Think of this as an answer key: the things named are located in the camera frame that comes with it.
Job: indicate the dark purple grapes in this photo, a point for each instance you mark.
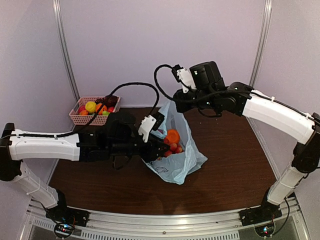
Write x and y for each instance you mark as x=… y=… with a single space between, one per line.
x=99 y=100

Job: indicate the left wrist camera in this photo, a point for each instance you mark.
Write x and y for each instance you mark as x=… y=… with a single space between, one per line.
x=150 y=123

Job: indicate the aluminium corner post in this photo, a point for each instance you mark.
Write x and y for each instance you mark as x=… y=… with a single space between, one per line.
x=263 y=36
x=64 y=49

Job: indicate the dark red apple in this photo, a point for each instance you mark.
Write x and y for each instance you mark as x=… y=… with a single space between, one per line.
x=110 y=101

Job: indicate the left aluminium corner post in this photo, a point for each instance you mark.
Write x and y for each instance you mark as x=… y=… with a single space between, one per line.
x=64 y=49

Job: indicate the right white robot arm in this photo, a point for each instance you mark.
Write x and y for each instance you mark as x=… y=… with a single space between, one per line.
x=289 y=137

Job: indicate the light blue printed plastic bag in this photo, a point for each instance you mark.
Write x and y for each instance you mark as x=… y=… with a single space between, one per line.
x=175 y=167

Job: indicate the green pear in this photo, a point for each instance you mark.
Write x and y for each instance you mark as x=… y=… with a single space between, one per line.
x=105 y=113

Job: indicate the yellow lemon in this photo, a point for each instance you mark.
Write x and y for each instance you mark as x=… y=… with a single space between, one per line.
x=90 y=106

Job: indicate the orange green mango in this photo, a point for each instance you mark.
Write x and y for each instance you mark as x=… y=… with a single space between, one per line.
x=83 y=113

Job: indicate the red apple in basket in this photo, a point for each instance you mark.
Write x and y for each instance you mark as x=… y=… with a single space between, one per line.
x=81 y=108

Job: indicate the red lychee bunch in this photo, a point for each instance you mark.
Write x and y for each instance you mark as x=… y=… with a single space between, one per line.
x=174 y=148

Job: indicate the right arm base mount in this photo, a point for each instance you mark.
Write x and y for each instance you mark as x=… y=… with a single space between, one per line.
x=263 y=213

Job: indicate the red peach in basket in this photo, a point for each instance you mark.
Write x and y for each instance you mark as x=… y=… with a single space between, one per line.
x=111 y=109

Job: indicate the orange fruit in basket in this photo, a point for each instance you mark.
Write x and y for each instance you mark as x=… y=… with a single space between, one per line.
x=100 y=109

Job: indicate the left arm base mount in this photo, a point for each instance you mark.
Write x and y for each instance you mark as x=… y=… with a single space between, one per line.
x=64 y=214

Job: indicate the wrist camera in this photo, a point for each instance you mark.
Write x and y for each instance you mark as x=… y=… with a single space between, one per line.
x=184 y=77
x=150 y=123

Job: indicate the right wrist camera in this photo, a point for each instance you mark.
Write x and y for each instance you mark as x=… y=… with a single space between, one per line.
x=184 y=77

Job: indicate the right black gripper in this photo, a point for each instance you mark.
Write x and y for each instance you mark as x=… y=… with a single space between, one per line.
x=182 y=106

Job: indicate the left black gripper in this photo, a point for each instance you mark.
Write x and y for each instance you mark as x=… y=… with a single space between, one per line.
x=154 y=142

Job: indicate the orange fruit in bag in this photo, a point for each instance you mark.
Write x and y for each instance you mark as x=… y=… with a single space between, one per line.
x=172 y=136

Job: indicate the right aluminium corner post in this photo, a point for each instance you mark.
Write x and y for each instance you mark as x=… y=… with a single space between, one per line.
x=263 y=36

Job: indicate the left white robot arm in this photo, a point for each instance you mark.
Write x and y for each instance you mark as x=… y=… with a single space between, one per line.
x=17 y=145

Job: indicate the front aluminium rail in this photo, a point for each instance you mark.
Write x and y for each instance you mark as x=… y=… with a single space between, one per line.
x=223 y=225

